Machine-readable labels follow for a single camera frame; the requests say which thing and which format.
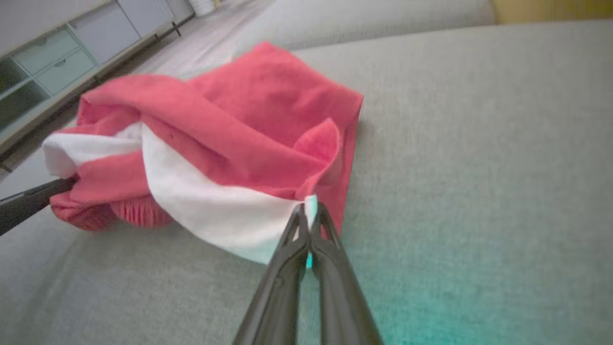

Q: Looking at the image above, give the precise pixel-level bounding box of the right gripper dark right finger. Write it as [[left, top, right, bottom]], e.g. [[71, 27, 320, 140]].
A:
[[311, 202, 384, 345]]

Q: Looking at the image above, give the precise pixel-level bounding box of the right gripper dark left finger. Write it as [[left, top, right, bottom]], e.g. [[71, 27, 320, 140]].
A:
[[233, 204, 310, 345]]

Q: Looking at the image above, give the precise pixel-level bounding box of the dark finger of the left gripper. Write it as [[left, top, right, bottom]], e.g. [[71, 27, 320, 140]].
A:
[[0, 177, 78, 236]]

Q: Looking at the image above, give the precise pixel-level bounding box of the red white striped sports garment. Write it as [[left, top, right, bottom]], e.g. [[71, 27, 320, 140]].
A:
[[42, 41, 364, 265]]

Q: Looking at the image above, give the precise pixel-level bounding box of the low grey drawer cabinet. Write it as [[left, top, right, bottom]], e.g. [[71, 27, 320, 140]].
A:
[[0, 0, 195, 160]]

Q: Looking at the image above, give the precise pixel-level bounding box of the grey sofa seat cushion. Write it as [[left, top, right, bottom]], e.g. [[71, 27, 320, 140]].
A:
[[0, 19, 613, 345]]

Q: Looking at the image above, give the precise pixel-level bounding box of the white ribbed vase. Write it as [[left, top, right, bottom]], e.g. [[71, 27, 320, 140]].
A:
[[188, 0, 217, 17]]

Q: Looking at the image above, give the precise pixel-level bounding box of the large yellow sofa cushion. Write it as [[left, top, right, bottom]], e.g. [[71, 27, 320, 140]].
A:
[[490, 0, 613, 24]]

